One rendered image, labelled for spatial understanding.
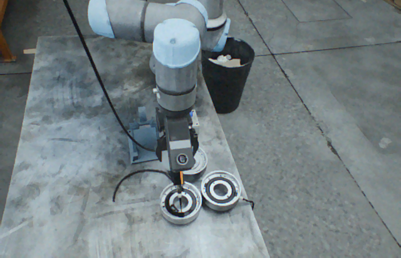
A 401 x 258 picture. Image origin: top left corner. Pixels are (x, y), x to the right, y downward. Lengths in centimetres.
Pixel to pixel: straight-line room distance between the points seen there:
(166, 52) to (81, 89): 71
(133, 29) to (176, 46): 15
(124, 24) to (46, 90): 64
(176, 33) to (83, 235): 54
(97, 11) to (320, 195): 162
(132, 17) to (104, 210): 48
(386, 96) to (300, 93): 65
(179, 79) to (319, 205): 151
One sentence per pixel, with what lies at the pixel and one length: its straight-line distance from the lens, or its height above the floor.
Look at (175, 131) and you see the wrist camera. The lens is 62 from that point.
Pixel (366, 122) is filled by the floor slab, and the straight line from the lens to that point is 254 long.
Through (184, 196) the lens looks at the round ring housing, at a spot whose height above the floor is 83.
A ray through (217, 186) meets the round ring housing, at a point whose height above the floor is 82.
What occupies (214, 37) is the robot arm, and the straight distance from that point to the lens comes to 110.
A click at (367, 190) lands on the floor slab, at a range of 214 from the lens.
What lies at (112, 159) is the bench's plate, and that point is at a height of 80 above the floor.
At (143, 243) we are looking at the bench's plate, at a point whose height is 80.
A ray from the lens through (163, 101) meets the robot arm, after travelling 59.
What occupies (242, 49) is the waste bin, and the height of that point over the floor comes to 37.
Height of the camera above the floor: 156
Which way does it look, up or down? 47 degrees down
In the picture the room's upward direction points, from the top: 6 degrees clockwise
